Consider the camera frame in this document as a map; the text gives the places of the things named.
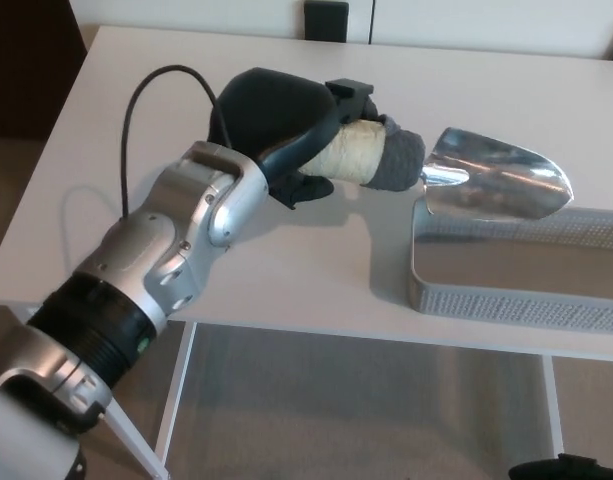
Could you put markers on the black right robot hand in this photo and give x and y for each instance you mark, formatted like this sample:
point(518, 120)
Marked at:
point(551, 469)

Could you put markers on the white cabinet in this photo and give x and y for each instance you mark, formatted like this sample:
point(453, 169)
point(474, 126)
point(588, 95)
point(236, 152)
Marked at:
point(461, 22)

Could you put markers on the white metal-frame desk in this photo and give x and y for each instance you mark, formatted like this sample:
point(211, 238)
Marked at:
point(336, 260)

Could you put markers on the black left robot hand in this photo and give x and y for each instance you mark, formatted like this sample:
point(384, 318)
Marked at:
point(271, 110)

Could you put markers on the dark brown cabinet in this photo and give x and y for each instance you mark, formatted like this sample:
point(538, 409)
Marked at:
point(26, 70)

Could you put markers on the grey perforated plastic tray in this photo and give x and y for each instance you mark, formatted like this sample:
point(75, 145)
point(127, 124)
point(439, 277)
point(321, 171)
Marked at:
point(486, 305)

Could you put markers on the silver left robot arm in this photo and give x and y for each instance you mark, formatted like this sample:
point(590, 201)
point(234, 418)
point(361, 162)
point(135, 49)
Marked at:
point(136, 270)

